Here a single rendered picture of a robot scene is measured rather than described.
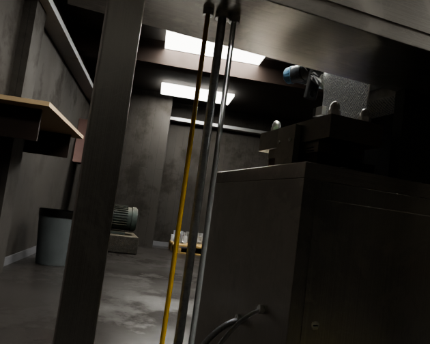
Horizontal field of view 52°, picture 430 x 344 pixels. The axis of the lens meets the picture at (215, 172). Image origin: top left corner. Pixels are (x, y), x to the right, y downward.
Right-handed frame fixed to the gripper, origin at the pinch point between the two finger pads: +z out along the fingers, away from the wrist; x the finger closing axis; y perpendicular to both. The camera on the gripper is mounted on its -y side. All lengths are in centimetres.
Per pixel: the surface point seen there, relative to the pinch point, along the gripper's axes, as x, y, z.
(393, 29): -28, 35, 51
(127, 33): -79, 22, 58
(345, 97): -6.0, 5.7, 17.3
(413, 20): -23, 37, 50
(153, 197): 74, -434, -461
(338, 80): -6.0, 8.0, 9.8
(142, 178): 51, -413, -485
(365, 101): -6.0, 9.6, 27.3
